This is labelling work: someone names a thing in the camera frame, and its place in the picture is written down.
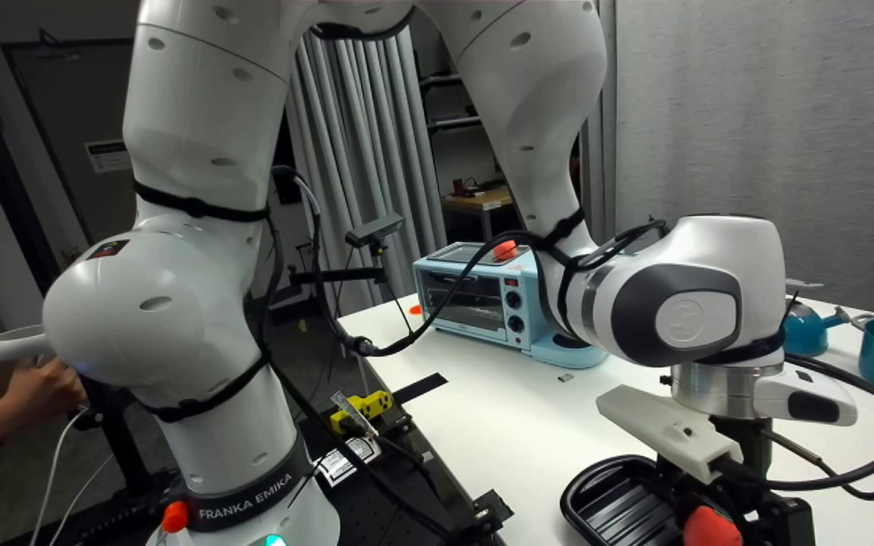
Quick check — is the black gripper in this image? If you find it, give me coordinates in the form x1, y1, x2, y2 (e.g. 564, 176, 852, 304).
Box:
659, 418, 817, 546

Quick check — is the black ridged tray plate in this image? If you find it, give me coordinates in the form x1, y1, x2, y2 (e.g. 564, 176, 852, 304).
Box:
560, 452, 692, 546

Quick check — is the red plushie on oven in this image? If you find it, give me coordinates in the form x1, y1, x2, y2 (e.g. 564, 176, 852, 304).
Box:
492, 238, 520, 262

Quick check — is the light blue toy oven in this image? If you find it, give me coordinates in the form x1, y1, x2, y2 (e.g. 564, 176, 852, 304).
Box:
412, 243, 607, 369

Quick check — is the person's hand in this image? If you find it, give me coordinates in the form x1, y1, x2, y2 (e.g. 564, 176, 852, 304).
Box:
6, 362, 87, 423

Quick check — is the teal kettle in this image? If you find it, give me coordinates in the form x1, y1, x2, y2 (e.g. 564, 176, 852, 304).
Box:
782, 300, 848, 358

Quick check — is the yellow clamp on table edge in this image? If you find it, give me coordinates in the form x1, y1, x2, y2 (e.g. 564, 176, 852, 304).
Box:
331, 388, 394, 429

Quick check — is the white VR controller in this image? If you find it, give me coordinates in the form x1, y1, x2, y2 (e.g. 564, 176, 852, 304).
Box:
0, 325, 51, 364

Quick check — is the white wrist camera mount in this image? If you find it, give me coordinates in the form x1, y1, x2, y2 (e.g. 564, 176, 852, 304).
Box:
596, 386, 744, 485

